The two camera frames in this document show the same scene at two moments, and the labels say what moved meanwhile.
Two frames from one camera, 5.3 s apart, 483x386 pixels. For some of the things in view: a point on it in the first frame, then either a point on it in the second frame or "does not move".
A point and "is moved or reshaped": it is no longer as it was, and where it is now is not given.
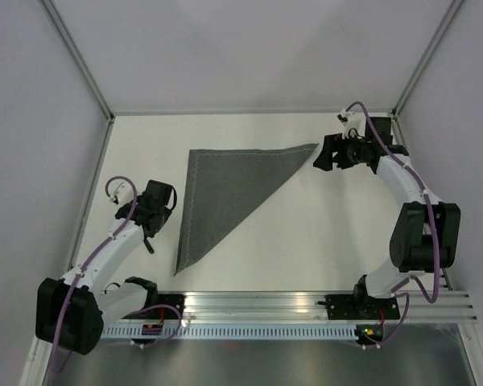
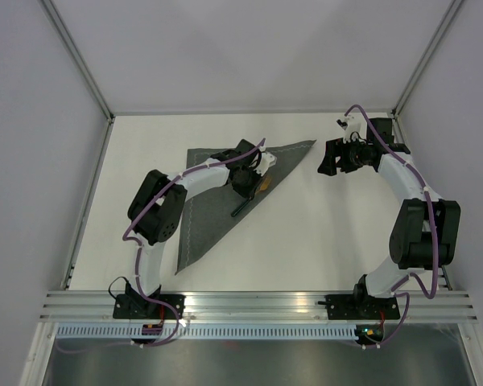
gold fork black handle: (148, 246) is moved or reshaped
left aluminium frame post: (79, 59) does not move
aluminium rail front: (286, 305) does not move
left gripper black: (167, 214) → (249, 193)
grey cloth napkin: (222, 186) does not move
